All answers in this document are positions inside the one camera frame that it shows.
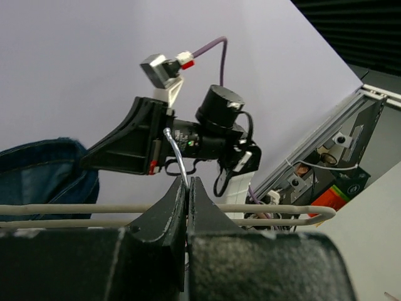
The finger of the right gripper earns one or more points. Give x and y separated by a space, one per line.
127 148

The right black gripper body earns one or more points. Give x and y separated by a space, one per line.
172 140

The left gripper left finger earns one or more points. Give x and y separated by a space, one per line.
159 252

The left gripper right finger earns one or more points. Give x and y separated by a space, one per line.
207 222

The grey metal hanger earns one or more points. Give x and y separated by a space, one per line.
321 214

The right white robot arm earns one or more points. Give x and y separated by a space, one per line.
228 139

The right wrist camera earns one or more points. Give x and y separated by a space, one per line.
165 76

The aluminium rail frame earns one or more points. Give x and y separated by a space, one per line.
364 108

